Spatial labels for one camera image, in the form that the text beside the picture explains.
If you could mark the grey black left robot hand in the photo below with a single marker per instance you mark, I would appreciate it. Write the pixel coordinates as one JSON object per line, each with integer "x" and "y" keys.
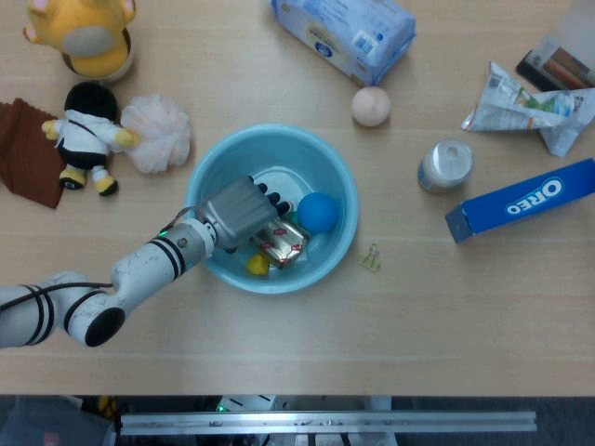
{"x": 239, "y": 209}

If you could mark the gold foil biscuit pack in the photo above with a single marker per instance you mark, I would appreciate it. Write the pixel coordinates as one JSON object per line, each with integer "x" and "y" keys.
{"x": 283, "y": 241}

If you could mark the blue rubber ball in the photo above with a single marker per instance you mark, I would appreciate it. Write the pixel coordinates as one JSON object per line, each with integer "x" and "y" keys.
{"x": 317, "y": 212}

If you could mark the black-haired plush doll white shirt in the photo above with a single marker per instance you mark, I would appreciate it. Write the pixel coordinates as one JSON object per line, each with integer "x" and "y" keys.
{"x": 86, "y": 139}

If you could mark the clear lidded spice jar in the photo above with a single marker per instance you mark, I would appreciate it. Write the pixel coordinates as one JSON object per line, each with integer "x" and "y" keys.
{"x": 446, "y": 162}

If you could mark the blue Oreo cookie box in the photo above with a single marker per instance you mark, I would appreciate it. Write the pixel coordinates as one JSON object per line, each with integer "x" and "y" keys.
{"x": 525, "y": 204}

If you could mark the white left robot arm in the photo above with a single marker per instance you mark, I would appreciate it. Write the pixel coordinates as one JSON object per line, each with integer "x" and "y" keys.
{"x": 149, "y": 260}

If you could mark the light blue plastic basin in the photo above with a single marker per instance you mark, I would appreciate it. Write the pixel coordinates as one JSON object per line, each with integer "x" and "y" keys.
{"x": 279, "y": 144}

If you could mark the small yellow toy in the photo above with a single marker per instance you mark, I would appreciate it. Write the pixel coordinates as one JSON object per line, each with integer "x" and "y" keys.
{"x": 256, "y": 266}

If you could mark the white pink bath pouf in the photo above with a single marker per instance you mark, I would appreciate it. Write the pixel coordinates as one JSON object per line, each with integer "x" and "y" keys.
{"x": 160, "y": 135}

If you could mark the gold binder clip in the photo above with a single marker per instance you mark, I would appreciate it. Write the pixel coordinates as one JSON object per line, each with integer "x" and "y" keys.
{"x": 370, "y": 262}

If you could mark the peach coloured ball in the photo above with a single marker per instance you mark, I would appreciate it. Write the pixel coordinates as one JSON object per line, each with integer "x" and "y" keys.
{"x": 370, "y": 106}

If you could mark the beige round bowl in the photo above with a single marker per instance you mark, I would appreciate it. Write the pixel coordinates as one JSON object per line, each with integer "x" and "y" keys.
{"x": 126, "y": 69}

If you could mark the light blue tissue pack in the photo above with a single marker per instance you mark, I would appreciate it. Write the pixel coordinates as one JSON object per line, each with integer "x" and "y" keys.
{"x": 344, "y": 32}

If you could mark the yellow plush paw toy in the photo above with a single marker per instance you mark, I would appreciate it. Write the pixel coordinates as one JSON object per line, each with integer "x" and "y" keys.
{"x": 97, "y": 60}

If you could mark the brown cloth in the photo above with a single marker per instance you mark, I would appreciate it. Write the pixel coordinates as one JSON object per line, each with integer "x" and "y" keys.
{"x": 28, "y": 162}

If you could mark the crumpled silver snack bag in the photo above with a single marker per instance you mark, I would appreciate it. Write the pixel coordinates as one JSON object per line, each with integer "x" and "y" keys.
{"x": 506, "y": 109}

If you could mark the open cardboard box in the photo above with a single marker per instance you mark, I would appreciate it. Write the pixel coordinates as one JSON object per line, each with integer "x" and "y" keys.
{"x": 558, "y": 65}

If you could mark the aluminium profile rail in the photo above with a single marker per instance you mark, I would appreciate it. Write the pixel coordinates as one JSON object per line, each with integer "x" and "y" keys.
{"x": 325, "y": 423}

